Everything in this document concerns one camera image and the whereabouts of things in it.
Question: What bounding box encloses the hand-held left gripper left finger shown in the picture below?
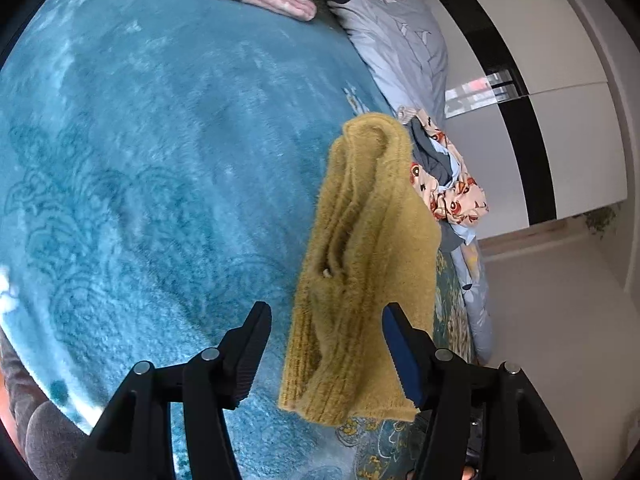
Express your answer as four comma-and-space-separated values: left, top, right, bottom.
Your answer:
70, 301, 273, 480

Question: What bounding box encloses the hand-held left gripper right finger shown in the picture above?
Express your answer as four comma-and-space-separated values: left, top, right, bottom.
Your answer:
382, 303, 583, 480

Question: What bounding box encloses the mustard yellow knitted sweater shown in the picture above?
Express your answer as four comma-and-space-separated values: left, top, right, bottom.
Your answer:
278, 113, 442, 426

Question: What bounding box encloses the teal patterned plush blanket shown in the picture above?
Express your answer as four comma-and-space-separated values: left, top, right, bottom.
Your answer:
0, 0, 473, 480

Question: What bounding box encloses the floral printed cloth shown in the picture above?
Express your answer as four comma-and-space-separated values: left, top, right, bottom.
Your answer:
395, 106, 490, 226

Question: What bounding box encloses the person's grey trouser leg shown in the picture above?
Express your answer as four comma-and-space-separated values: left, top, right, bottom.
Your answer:
0, 335, 91, 480

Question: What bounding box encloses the green potted plant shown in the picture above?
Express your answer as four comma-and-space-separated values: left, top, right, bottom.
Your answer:
582, 202, 623, 241

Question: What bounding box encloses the white and black wardrobe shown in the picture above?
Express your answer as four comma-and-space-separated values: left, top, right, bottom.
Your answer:
425, 0, 628, 241

